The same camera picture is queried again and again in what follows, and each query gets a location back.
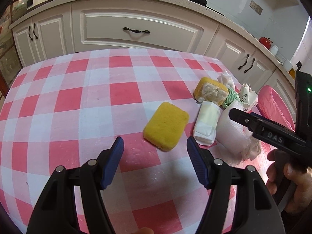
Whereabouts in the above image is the wall socket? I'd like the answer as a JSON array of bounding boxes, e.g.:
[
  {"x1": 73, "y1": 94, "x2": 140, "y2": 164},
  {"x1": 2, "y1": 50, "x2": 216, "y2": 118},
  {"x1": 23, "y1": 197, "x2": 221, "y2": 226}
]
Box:
[{"x1": 250, "y1": 0, "x2": 263, "y2": 15}]

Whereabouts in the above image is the white foam net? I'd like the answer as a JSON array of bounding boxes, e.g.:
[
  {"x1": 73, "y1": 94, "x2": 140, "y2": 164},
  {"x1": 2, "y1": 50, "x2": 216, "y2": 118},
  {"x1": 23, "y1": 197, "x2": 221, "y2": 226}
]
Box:
[{"x1": 240, "y1": 136, "x2": 262, "y2": 162}]

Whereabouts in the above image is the pink lined trash bin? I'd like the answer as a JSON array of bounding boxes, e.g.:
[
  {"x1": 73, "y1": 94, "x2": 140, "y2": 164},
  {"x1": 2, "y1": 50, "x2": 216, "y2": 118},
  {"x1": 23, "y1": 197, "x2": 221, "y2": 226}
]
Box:
[{"x1": 258, "y1": 85, "x2": 296, "y2": 132}]

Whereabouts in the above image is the white paper packet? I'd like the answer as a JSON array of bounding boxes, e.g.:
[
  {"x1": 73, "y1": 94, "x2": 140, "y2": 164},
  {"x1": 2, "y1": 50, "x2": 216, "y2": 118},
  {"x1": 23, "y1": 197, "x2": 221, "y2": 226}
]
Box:
[{"x1": 193, "y1": 101, "x2": 221, "y2": 146}]

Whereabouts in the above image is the wooden glass partition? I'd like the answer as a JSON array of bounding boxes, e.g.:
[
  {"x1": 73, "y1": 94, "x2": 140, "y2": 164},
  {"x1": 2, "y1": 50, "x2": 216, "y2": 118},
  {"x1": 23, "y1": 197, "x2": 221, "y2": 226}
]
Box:
[{"x1": 0, "y1": 0, "x2": 23, "y2": 95}]

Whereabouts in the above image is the white cabinet door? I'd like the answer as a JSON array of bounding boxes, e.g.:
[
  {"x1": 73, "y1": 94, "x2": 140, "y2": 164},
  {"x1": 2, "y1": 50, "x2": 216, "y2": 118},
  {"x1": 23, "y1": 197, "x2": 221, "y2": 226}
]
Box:
[
  {"x1": 244, "y1": 49, "x2": 277, "y2": 91},
  {"x1": 32, "y1": 14, "x2": 74, "y2": 62},
  {"x1": 270, "y1": 70, "x2": 297, "y2": 103},
  {"x1": 204, "y1": 25, "x2": 255, "y2": 67},
  {"x1": 12, "y1": 23, "x2": 35, "y2": 67}
]

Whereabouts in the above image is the white mug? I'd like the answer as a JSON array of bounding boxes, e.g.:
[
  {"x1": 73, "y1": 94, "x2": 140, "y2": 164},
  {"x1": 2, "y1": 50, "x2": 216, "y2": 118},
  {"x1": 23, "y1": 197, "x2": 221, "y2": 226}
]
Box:
[{"x1": 280, "y1": 57, "x2": 293, "y2": 70}]

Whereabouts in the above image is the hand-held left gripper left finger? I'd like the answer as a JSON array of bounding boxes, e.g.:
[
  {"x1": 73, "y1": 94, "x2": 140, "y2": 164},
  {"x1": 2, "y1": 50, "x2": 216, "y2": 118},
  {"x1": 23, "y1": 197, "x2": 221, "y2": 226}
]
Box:
[{"x1": 26, "y1": 136, "x2": 125, "y2": 234}]

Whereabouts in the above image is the green patterned cloth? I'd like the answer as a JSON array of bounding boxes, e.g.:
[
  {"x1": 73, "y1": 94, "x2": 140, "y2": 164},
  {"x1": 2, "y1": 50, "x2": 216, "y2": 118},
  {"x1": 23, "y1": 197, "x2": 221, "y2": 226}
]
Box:
[{"x1": 222, "y1": 93, "x2": 242, "y2": 109}]

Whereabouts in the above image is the worn yellow sponge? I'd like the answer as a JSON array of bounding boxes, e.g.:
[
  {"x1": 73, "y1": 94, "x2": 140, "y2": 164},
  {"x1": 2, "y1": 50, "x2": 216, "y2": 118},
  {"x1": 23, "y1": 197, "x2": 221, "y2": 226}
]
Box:
[{"x1": 193, "y1": 76, "x2": 230, "y2": 107}]

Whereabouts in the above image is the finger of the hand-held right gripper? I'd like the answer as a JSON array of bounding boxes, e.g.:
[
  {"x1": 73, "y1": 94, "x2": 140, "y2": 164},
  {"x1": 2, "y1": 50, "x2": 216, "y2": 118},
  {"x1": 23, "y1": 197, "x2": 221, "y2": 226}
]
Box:
[{"x1": 229, "y1": 108, "x2": 267, "y2": 134}]

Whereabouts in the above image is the red pot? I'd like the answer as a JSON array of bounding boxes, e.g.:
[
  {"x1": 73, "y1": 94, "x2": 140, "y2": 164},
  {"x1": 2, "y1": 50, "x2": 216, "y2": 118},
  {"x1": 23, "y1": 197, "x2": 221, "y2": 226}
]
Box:
[{"x1": 259, "y1": 37, "x2": 273, "y2": 49}]

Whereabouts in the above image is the clear plastic wrapper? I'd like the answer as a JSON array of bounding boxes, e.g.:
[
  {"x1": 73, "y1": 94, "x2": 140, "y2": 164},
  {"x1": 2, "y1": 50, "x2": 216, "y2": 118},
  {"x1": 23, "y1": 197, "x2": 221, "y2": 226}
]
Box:
[{"x1": 216, "y1": 70, "x2": 236, "y2": 89}]

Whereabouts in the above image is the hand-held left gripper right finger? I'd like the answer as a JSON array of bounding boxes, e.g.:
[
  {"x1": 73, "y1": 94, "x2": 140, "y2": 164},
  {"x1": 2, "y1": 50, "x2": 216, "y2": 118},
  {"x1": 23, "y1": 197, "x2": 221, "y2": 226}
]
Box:
[{"x1": 186, "y1": 136, "x2": 279, "y2": 234}]

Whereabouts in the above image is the white foam sheet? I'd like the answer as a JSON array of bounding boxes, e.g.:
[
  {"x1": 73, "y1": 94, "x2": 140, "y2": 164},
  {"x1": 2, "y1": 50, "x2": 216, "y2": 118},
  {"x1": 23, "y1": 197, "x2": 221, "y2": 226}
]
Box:
[{"x1": 216, "y1": 102, "x2": 254, "y2": 160}]

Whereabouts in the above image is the person's right hand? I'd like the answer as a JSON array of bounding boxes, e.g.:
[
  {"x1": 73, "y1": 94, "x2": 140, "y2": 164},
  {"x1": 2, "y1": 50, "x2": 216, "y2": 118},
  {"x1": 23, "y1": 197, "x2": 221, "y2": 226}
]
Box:
[{"x1": 266, "y1": 149, "x2": 312, "y2": 214}]

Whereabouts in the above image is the red checkered tablecloth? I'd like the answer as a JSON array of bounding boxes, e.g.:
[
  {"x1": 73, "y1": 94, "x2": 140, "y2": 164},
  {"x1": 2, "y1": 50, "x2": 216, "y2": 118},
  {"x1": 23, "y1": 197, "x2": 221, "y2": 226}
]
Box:
[{"x1": 0, "y1": 48, "x2": 296, "y2": 234}]

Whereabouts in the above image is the white cabinet drawer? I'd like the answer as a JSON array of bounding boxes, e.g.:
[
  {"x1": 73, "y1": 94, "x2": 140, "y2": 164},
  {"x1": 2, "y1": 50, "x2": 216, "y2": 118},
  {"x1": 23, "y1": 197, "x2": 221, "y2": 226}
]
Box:
[{"x1": 71, "y1": 1, "x2": 219, "y2": 54}]

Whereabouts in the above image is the person's left hand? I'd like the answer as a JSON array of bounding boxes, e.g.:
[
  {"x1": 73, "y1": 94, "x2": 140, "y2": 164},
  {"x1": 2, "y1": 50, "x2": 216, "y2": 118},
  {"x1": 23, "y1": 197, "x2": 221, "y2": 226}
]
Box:
[{"x1": 130, "y1": 227, "x2": 154, "y2": 234}]

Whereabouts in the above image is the white paper carton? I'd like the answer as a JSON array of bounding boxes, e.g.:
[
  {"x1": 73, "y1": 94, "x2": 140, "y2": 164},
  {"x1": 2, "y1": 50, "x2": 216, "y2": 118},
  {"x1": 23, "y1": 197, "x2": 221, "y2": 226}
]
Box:
[{"x1": 239, "y1": 82, "x2": 259, "y2": 113}]

